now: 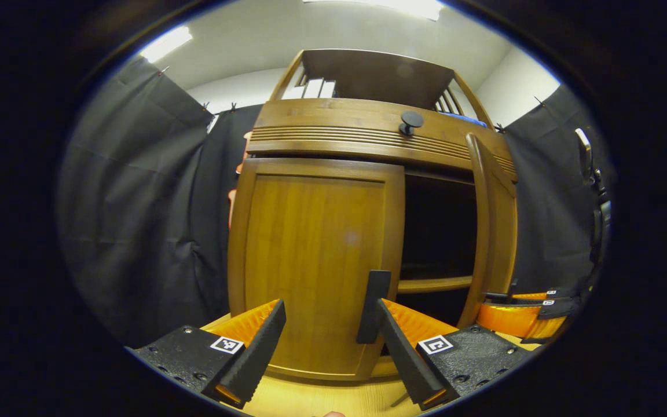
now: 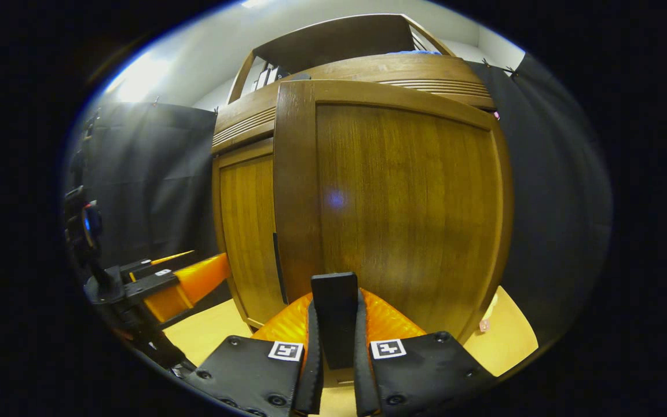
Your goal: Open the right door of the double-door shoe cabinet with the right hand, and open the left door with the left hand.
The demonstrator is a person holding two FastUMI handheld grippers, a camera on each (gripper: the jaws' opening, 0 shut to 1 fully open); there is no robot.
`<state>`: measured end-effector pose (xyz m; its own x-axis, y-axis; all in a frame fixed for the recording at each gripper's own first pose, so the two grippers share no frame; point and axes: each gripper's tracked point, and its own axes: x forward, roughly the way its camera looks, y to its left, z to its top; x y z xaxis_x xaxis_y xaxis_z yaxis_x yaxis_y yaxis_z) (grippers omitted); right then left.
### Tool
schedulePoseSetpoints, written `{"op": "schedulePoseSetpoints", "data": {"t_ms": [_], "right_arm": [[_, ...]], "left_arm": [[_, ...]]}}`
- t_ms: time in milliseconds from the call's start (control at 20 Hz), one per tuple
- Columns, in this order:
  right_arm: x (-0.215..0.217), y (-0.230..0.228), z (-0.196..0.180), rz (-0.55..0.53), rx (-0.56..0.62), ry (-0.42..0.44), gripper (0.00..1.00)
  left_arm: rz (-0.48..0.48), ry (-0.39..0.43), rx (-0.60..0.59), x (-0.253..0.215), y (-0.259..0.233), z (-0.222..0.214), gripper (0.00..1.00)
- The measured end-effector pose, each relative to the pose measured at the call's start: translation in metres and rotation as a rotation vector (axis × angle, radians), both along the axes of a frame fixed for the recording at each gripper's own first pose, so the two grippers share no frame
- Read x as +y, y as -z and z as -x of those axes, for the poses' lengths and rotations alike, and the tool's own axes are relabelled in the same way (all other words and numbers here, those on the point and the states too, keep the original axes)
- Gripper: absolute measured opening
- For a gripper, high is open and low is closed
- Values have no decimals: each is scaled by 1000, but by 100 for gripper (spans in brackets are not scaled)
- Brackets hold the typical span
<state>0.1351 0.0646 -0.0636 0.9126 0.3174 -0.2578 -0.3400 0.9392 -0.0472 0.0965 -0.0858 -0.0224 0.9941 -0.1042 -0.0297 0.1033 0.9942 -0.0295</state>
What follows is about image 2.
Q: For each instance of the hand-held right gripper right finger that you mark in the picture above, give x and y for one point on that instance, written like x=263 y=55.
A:
x=420 y=376

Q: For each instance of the wooden cabinet door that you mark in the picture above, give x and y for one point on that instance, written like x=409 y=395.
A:
x=403 y=202
x=246 y=231

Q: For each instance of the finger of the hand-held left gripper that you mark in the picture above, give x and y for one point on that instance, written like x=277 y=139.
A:
x=194 y=284
x=148 y=264

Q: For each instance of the wooden double-door shoe cabinet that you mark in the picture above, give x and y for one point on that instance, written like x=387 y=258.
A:
x=339 y=40

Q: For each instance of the blue cloth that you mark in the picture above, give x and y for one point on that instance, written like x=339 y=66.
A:
x=414 y=52

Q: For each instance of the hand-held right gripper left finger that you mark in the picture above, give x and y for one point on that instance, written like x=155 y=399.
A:
x=252 y=376

